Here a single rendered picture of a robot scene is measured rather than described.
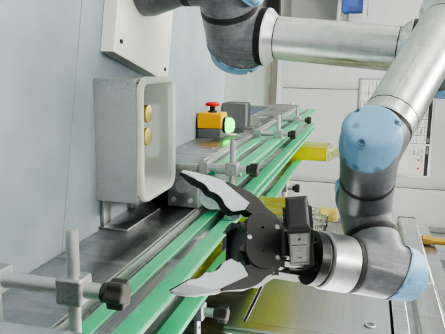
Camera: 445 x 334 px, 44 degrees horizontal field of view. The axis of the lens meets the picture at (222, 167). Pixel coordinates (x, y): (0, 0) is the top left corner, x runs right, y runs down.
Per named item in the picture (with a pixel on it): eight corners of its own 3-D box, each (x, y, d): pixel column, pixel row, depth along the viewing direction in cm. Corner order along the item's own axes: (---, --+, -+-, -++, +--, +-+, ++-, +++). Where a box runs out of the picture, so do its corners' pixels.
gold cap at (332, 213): (318, 222, 136) (337, 224, 135) (319, 209, 135) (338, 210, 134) (320, 218, 139) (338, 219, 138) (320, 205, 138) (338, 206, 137)
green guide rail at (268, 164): (203, 207, 120) (239, 211, 118) (203, 203, 120) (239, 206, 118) (300, 124, 286) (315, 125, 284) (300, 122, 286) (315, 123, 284)
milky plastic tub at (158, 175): (98, 201, 100) (143, 205, 98) (95, 77, 96) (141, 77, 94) (137, 182, 117) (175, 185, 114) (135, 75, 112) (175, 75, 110)
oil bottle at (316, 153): (281, 159, 230) (349, 163, 223) (281, 146, 229) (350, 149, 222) (283, 156, 236) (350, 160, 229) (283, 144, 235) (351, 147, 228)
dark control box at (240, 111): (220, 126, 182) (245, 128, 180) (220, 103, 181) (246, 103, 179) (226, 124, 190) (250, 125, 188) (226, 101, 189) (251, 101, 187)
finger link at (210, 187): (169, 188, 72) (220, 237, 72) (183, 169, 67) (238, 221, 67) (183, 174, 74) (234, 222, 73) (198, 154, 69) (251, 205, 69)
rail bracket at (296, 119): (275, 122, 215) (310, 124, 211) (276, 104, 213) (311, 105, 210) (277, 122, 219) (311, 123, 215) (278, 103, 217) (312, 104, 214)
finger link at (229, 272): (171, 323, 64) (232, 287, 69) (187, 311, 59) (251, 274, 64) (157, 299, 65) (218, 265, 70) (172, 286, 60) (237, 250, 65)
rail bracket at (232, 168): (197, 218, 116) (255, 223, 113) (198, 139, 113) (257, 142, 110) (201, 214, 119) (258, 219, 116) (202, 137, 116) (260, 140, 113)
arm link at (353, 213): (386, 145, 79) (406, 207, 72) (381, 193, 87) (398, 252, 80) (331, 152, 80) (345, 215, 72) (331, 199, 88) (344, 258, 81)
